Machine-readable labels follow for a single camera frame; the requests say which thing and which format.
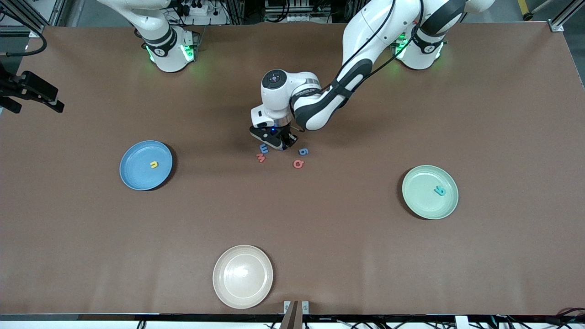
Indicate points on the grey rod with black foot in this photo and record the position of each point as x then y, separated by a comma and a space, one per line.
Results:
528, 17

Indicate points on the white power strip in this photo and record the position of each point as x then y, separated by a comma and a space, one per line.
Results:
210, 19

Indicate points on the blue round plate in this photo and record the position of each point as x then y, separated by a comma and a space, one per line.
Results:
146, 176

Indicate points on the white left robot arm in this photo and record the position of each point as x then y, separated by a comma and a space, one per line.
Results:
379, 27

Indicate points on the grey equipment rack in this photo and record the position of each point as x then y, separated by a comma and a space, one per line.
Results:
297, 9

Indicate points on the blue foam letter E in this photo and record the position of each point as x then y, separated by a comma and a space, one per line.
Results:
263, 148

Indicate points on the beige round plate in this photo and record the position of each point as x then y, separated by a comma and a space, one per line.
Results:
242, 276

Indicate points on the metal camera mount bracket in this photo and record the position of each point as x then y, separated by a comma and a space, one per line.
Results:
292, 320

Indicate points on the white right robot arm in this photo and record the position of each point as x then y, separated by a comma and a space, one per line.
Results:
160, 27

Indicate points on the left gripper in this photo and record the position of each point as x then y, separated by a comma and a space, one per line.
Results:
288, 135

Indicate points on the aluminium frame post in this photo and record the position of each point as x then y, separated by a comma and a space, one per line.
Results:
557, 25
34, 28

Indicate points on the teal foam letter R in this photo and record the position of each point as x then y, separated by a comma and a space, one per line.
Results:
439, 191

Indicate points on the red foam letter Q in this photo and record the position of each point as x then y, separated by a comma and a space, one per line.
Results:
295, 164

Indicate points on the pale green round plate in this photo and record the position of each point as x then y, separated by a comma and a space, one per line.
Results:
427, 205

